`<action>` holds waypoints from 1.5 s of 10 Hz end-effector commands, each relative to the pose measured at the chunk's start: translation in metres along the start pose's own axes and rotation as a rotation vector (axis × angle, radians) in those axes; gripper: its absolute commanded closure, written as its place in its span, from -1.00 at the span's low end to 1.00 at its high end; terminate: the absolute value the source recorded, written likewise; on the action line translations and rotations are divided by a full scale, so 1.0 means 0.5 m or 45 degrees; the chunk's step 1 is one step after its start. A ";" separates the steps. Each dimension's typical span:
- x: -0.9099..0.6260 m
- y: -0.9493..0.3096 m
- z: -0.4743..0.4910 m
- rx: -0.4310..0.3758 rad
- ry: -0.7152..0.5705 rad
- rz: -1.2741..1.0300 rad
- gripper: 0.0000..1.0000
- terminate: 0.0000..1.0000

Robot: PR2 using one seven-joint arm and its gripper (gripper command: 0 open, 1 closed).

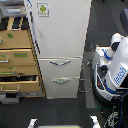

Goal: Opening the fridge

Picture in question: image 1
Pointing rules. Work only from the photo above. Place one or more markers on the white refrigerator body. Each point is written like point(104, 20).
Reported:
point(59, 29)

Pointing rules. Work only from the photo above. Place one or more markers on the white bottom fridge drawer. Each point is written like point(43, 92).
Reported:
point(61, 88)

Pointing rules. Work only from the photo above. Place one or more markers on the grey box on cabinet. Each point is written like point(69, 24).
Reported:
point(13, 11)

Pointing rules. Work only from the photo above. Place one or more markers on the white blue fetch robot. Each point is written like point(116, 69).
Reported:
point(110, 71)

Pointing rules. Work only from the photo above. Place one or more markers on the white fridge door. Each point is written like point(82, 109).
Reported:
point(63, 32)

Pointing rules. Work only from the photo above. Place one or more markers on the green android sticker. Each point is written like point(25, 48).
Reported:
point(43, 9)

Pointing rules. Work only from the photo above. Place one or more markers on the white fridge drawer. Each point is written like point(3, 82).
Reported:
point(60, 68)
point(61, 88)

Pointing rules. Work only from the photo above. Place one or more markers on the white middle fridge drawer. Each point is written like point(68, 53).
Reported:
point(60, 68)

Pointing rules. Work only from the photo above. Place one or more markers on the wooden drawer cabinet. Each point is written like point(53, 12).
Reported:
point(19, 68)

